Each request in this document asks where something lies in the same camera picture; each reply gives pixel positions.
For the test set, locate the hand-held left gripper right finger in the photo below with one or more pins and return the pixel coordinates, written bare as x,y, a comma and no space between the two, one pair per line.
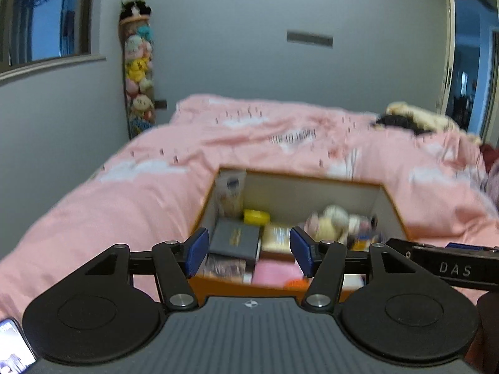
302,251

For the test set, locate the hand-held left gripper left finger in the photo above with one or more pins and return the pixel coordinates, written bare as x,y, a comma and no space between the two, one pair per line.
196,251

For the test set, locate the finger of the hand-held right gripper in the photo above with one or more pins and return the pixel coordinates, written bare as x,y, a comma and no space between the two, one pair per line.
471,246
399,248

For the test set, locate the gold box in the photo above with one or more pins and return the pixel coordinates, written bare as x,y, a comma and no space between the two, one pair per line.
276,237

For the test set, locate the brown snack packet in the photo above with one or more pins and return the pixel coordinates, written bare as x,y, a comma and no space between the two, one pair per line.
224,267

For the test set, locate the red panda plush toy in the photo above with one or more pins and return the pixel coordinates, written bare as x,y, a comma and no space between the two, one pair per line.
363,237

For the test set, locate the grey gift box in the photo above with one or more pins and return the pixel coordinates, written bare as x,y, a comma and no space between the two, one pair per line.
234,239

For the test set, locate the cream pink crochet plush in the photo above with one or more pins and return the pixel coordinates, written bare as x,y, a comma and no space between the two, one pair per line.
331,218

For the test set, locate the small yellow container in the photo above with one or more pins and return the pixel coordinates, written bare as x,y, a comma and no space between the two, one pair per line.
256,216

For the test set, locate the orange cardboard box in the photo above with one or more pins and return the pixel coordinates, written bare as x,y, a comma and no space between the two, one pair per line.
241,289

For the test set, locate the white lotion tube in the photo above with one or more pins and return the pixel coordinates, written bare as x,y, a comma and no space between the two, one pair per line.
230,198

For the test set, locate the pink printed duvet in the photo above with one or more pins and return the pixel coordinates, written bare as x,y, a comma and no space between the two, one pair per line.
117,202

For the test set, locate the dark red blanket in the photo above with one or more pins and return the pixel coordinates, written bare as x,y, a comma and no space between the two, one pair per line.
491,154

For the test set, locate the dark clothing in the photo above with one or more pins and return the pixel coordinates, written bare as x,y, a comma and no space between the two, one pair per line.
393,121

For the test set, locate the cream pillow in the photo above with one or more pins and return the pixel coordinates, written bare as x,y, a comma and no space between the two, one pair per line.
429,119

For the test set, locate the hanging plush toy organizer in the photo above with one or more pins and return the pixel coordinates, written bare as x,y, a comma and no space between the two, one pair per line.
136,70

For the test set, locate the smartphone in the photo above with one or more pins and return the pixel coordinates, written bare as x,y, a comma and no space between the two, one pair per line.
11,346

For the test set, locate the window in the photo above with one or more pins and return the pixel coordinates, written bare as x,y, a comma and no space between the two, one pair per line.
46,15

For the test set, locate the wall socket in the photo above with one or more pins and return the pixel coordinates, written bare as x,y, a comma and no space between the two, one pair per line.
161,104

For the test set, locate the wall vent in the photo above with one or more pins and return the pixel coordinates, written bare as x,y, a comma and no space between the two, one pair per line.
310,39

